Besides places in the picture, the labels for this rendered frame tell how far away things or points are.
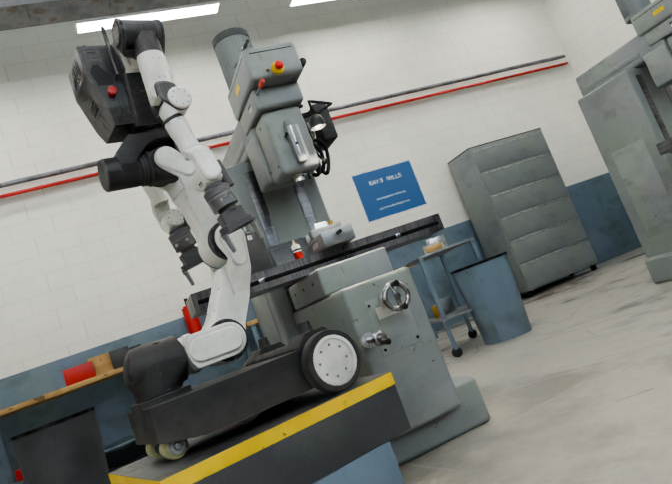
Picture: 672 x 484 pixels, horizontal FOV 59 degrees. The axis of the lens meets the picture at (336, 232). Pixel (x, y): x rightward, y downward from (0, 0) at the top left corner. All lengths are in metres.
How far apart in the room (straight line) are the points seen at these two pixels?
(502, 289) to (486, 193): 3.10
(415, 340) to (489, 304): 2.36
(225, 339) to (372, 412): 0.53
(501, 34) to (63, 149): 6.40
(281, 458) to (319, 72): 6.81
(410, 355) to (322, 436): 0.70
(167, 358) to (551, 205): 6.75
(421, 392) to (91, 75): 1.66
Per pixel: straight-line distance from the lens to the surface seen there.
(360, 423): 1.92
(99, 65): 2.24
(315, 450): 1.84
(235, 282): 2.09
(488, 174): 7.78
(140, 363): 1.96
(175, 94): 2.01
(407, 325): 2.42
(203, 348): 1.98
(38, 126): 7.48
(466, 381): 2.61
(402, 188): 7.93
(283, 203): 3.20
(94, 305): 6.88
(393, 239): 2.81
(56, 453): 3.77
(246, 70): 2.81
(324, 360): 1.94
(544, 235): 7.99
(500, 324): 4.76
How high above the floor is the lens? 0.63
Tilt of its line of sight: 7 degrees up
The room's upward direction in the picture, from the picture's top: 21 degrees counter-clockwise
